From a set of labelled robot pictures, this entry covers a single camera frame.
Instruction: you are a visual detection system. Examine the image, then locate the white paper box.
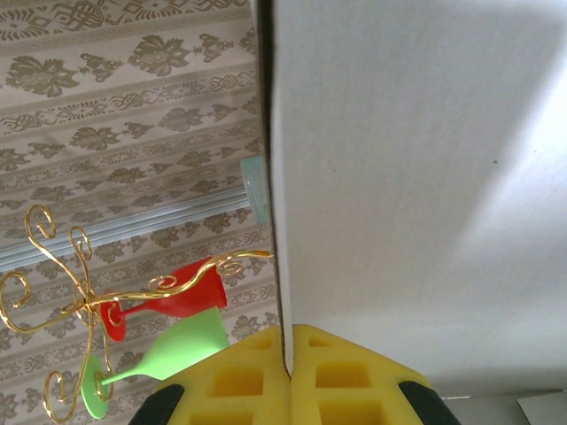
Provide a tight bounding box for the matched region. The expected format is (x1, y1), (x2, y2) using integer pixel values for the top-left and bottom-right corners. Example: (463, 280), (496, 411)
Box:
(255, 0), (567, 425)

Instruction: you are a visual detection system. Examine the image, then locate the red plastic goblet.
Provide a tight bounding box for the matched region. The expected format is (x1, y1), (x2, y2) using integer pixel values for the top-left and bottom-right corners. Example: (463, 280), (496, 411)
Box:
(99, 256), (229, 343)

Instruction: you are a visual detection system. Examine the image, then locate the aluminium frame post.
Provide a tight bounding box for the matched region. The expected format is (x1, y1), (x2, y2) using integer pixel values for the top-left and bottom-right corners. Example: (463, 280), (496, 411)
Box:
(0, 188), (249, 271)

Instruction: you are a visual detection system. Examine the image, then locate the gold wire goblet rack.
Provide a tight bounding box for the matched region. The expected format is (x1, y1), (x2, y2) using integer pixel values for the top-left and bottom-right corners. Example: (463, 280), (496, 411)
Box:
(0, 204), (276, 424)

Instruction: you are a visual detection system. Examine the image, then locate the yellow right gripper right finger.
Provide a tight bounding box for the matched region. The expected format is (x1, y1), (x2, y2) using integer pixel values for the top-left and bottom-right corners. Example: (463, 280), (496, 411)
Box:
(290, 323), (462, 425)

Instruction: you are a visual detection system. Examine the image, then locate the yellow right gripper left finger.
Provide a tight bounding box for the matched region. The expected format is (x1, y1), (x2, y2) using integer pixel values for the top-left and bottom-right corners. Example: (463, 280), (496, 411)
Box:
(128, 325), (292, 425)

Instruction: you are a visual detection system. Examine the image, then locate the green plastic goblet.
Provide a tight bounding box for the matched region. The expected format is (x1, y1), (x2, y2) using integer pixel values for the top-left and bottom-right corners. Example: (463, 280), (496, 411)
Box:
(80, 305), (229, 420)

